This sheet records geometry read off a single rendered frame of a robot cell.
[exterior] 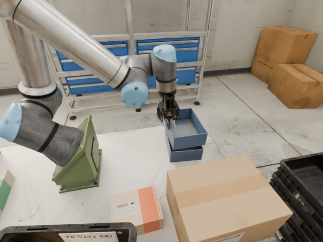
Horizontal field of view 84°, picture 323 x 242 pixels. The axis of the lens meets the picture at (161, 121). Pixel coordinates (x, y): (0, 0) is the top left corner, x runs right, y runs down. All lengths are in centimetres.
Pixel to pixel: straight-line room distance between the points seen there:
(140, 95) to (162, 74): 16
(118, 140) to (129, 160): 15
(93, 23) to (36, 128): 236
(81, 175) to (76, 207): 11
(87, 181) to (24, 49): 49
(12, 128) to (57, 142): 13
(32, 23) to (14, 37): 20
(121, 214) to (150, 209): 9
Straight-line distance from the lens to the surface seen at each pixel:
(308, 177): 135
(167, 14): 298
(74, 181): 81
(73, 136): 71
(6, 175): 96
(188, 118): 96
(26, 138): 70
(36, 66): 71
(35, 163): 103
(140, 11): 291
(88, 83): 226
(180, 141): 76
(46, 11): 49
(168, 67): 62
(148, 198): 67
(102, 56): 48
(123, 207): 67
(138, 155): 89
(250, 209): 61
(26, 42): 67
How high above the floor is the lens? 136
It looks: 38 degrees down
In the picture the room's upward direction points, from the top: straight up
